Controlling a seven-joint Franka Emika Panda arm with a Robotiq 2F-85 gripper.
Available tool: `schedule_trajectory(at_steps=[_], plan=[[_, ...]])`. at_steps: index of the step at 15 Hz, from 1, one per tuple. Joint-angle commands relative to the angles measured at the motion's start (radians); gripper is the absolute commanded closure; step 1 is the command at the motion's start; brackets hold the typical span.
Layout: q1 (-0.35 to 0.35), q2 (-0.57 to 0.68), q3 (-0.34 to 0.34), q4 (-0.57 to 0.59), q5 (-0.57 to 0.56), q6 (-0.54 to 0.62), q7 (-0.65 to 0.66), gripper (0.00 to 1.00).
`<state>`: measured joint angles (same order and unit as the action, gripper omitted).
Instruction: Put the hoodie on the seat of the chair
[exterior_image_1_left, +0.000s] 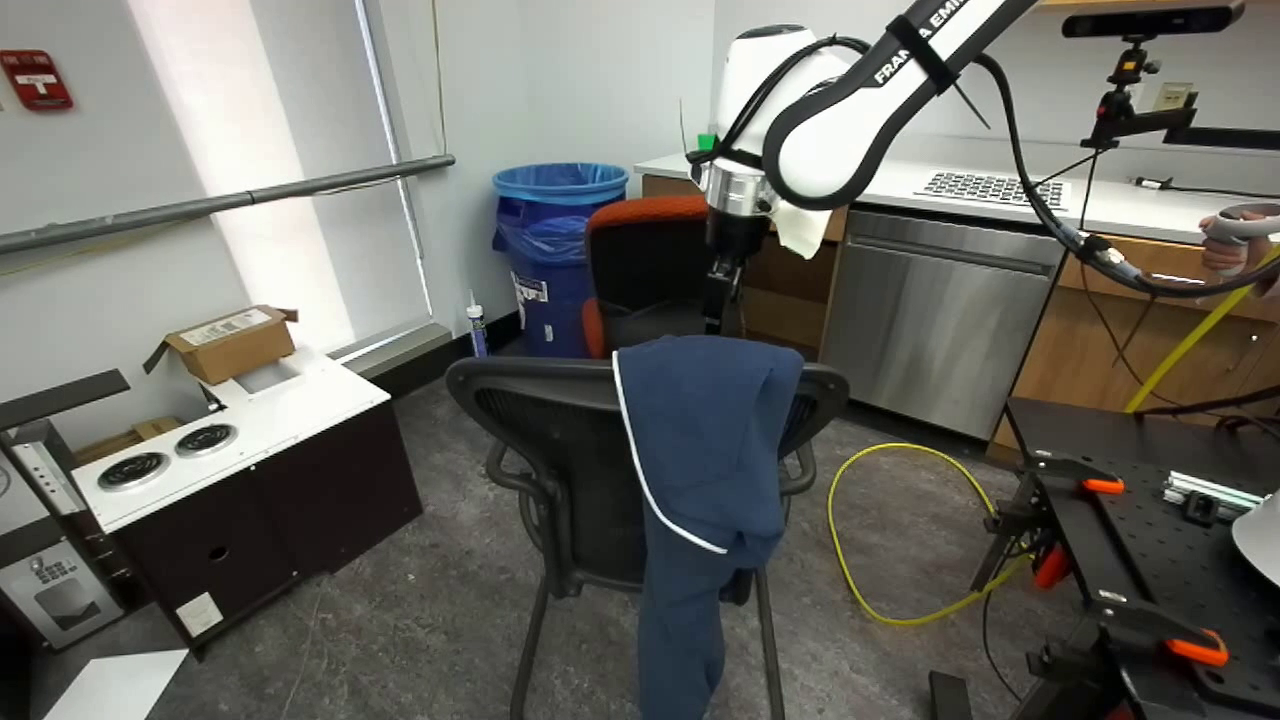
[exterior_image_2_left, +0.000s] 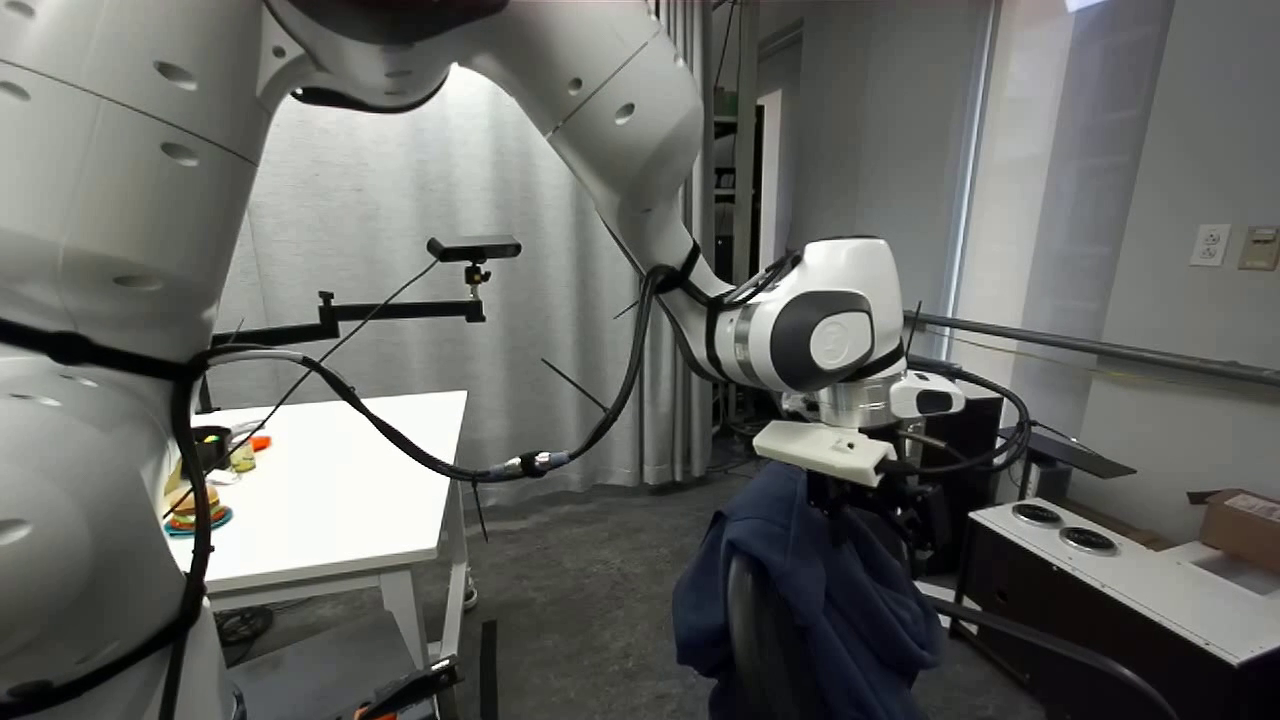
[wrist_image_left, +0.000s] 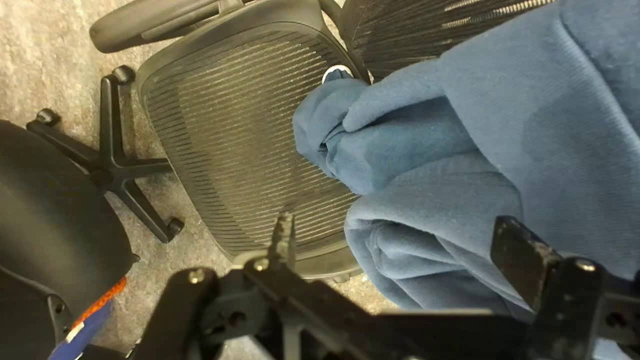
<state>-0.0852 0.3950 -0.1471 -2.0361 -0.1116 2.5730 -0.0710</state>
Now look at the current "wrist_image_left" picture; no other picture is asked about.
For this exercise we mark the blue hoodie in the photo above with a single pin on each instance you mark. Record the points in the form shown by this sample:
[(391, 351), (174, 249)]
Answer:
[(500, 130)]

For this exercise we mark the black mesh office chair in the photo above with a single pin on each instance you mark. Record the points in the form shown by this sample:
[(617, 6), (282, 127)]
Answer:
[(230, 135)]

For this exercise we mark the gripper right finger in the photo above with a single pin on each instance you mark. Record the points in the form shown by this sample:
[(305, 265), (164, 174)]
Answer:
[(565, 300)]

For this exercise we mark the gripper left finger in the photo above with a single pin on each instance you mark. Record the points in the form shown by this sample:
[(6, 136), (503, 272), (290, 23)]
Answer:
[(182, 310)]

